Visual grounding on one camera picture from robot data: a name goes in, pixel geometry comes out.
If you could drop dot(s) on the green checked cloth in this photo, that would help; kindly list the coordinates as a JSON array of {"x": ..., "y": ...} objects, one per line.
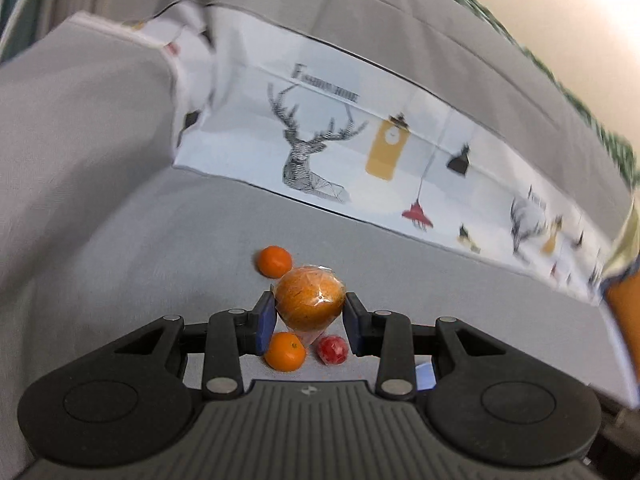
[{"x": 614, "y": 147}]

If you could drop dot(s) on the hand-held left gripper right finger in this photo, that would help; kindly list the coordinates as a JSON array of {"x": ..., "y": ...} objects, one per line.
[{"x": 352, "y": 326}]

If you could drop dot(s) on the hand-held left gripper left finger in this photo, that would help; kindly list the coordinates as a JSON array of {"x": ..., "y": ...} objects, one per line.
[{"x": 265, "y": 324}]

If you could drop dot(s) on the grey printed sofa cover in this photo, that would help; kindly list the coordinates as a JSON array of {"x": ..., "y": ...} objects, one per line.
[{"x": 150, "y": 200}]

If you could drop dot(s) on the pale yellow cloth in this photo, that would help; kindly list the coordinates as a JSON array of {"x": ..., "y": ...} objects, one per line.
[{"x": 627, "y": 245}]

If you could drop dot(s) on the plastic-wrapped large orange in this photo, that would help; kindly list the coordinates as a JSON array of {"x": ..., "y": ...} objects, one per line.
[{"x": 309, "y": 300}]

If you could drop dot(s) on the orange cushion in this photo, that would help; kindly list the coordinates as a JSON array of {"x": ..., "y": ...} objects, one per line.
[{"x": 625, "y": 315}]

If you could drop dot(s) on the small red fruit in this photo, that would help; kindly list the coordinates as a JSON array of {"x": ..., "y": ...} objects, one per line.
[{"x": 333, "y": 350}]

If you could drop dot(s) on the small mandarin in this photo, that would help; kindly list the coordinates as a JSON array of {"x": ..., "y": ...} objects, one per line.
[
  {"x": 285, "y": 351},
  {"x": 274, "y": 261}
]

